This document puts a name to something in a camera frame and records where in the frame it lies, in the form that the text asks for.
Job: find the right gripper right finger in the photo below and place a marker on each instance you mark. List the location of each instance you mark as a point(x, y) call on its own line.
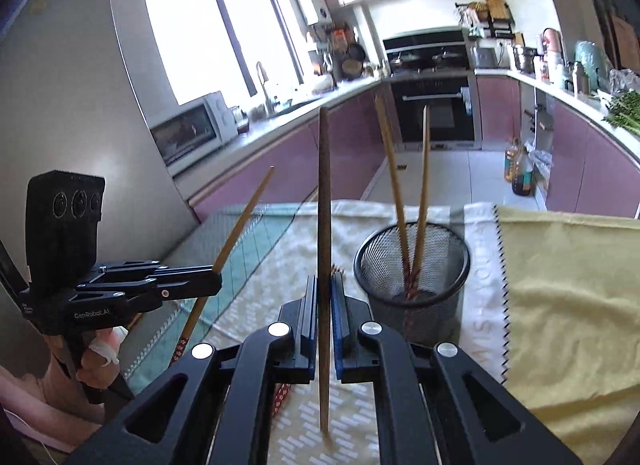
point(434, 405)

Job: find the white microwave oven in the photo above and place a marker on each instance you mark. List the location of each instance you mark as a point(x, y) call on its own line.
point(196, 129)

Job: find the yellow towel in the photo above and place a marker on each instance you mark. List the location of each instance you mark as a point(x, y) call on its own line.
point(572, 293)

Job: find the black mesh utensil cup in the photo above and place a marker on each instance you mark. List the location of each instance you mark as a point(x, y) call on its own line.
point(424, 306)

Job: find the teal ceramic jar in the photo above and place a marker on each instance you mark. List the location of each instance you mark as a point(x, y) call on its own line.
point(596, 64)

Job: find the cooking oil bottle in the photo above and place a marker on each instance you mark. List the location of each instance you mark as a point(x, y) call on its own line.
point(510, 156)

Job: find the black built-in oven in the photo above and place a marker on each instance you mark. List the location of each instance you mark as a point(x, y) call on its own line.
point(431, 68)

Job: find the patterned green beige tablecloth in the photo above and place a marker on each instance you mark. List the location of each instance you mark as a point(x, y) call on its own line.
point(274, 263)

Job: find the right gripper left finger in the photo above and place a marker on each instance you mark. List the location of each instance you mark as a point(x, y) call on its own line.
point(213, 406)

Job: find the green vegetables bundle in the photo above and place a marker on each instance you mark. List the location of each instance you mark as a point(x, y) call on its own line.
point(624, 111)

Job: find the white water heater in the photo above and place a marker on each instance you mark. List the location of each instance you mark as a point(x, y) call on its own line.
point(315, 12)

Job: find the pink sleeve left forearm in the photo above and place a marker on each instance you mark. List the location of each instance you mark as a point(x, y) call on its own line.
point(50, 408)

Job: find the left hand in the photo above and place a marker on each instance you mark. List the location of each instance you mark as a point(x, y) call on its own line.
point(99, 365)

